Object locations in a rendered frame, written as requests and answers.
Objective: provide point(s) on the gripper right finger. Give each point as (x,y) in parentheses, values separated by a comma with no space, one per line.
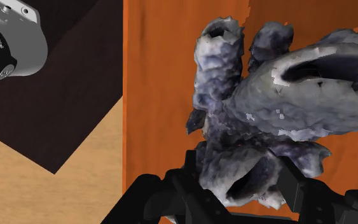
(315,198)

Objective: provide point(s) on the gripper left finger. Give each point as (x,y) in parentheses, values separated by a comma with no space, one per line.
(178,198)

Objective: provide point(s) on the grey lumpy figure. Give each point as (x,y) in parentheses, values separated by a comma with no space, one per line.
(268,102)

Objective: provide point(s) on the dark robot stand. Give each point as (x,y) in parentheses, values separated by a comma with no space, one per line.
(64,93)

